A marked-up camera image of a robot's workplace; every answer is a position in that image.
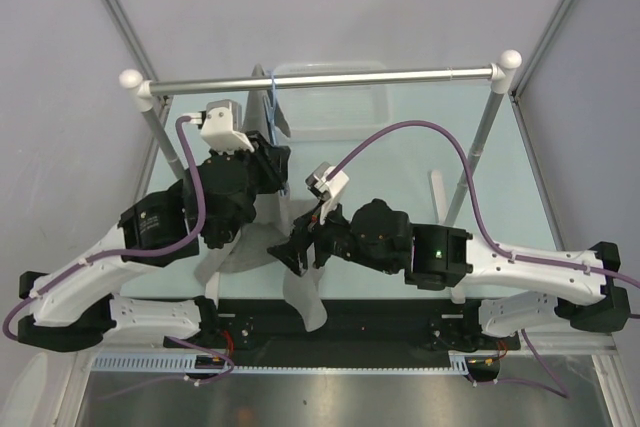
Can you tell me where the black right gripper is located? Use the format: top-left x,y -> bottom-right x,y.
266,194 -> 398,277

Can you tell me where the grey t shirt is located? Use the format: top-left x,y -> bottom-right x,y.
194,87 -> 328,332

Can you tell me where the light blue plastic hanger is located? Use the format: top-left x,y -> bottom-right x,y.
264,69 -> 291,198

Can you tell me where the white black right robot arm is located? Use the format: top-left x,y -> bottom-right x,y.
267,199 -> 632,348

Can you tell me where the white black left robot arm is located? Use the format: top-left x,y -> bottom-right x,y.
3,131 -> 291,353

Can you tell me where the white perforated plastic basket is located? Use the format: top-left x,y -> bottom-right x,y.
276,85 -> 392,142

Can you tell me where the silver clothes rack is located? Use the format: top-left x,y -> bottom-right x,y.
118,49 -> 524,308

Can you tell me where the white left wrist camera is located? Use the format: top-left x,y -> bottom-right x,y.
186,99 -> 255,154

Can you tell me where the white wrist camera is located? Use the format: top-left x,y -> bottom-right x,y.
186,99 -> 255,154
305,162 -> 349,225

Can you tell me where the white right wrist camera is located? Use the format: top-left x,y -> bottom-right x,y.
305,162 -> 349,225

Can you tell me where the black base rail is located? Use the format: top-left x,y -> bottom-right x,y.
187,299 -> 520,369

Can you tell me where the white slotted cable duct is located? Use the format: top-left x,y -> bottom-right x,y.
92,351 -> 501,376

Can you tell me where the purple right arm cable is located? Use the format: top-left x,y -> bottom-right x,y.
327,119 -> 640,401

